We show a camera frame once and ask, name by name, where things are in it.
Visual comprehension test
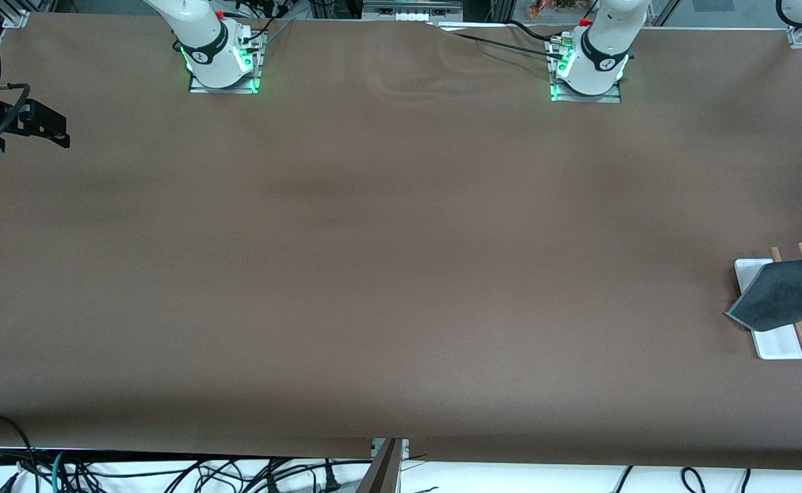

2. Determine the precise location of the grey towel with pink side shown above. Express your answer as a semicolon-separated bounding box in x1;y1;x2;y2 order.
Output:
725;257;802;333

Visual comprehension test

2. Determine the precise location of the white power strip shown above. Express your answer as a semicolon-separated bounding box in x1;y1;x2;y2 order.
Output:
362;0;464;22

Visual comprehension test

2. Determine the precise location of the dark diagonal support beam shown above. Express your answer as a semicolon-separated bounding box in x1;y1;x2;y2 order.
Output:
355;438;403;493

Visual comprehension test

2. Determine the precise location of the thick black looped floor cable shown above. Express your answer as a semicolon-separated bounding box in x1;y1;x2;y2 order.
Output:
0;414;40;493

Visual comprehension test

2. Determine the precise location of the long black table cable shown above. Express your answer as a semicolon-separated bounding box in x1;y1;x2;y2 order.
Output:
435;24;566;61

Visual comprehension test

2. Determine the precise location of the short black table cable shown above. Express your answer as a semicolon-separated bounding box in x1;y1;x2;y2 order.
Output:
507;19;560;43

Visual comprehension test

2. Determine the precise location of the white rack base plate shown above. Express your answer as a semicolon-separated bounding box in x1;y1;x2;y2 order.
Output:
734;257;802;360

